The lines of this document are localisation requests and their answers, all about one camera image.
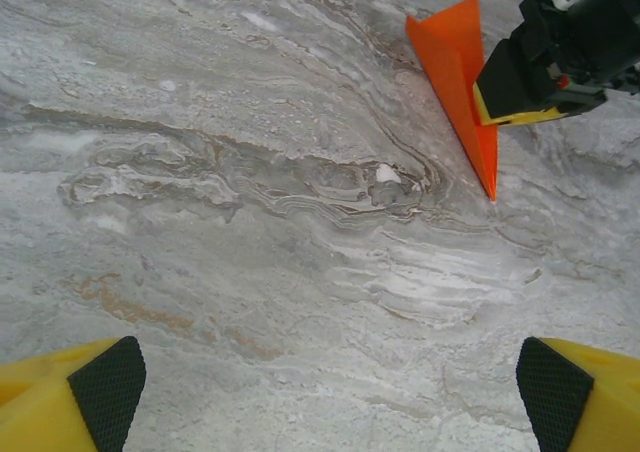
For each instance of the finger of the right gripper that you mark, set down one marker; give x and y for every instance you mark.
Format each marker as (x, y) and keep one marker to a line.
(520, 77)

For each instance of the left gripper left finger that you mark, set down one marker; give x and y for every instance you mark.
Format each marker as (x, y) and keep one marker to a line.
(50, 402)

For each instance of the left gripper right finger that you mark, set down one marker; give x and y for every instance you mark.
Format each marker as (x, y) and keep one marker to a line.
(590, 402)

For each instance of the orange paper sheet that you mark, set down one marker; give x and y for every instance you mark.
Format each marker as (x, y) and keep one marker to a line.
(450, 72)

